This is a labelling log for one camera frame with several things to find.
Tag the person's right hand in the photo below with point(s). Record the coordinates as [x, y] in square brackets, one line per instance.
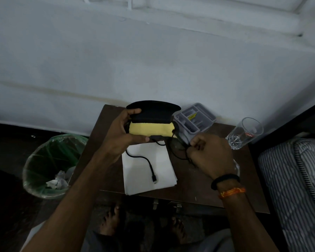
[215, 157]

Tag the person's left hand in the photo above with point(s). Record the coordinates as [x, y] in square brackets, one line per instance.
[115, 139]

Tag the person's right fingers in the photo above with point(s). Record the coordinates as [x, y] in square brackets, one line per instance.
[195, 150]

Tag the person's left thumb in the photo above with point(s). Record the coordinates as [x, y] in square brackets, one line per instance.
[139, 139]

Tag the black fabric pouch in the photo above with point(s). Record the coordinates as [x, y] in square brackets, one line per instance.
[154, 112]

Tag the person's left forearm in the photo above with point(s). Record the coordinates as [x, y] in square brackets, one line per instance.
[76, 196]

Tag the person's right forearm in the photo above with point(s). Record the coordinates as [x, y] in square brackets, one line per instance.
[244, 223]

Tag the yellow cleaning cloth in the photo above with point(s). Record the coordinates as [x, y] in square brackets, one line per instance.
[149, 128]

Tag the grey plastic organizer tray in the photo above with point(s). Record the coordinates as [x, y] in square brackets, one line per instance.
[196, 115]

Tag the black wristband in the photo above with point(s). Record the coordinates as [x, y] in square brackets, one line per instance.
[224, 179]

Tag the brown wooden table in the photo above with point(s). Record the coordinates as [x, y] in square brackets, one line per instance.
[199, 191]

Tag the white paper sheets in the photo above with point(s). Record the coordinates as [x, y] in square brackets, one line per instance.
[141, 181]

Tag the clear drinking glass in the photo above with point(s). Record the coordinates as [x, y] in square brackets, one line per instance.
[241, 136]

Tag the person's right foot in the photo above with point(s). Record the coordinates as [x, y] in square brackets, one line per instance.
[179, 230]

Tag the person's foot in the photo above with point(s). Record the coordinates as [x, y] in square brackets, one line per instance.
[111, 220]
[179, 230]

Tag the person's left foot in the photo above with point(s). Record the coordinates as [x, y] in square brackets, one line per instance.
[111, 220]

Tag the crumpled white paper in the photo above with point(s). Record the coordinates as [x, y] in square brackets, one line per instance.
[58, 181]

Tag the waste bin with green liner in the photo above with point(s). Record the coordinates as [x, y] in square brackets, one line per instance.
[47, 157]

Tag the striped grey mattress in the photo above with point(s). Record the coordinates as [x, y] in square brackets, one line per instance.
[288, 186]

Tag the dark bed frame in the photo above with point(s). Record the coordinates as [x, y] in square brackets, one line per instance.
[312, 120]

